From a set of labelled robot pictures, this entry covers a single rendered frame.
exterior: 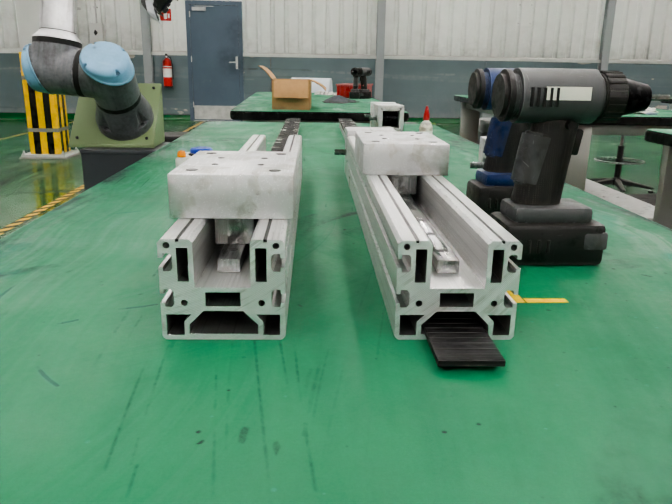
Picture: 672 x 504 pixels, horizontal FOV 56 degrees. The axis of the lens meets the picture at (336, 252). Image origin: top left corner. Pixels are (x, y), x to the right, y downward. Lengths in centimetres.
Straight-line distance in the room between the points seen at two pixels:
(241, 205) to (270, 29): 1170
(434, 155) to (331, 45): 1143
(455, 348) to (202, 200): 25
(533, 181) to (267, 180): 33
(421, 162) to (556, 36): 1234
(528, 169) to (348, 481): 48
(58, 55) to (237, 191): 123
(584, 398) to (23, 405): 38
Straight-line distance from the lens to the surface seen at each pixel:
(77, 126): 189
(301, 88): 338
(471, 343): 51
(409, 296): 52
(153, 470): 39
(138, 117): 181
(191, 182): 57
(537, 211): 75
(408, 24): 1242
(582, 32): 1332
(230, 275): 55
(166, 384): 47
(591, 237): 78
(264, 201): 57
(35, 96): 762
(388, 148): 82
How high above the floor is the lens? 100
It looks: 16 degrees down
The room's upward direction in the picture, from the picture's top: 1 degrees clockwise
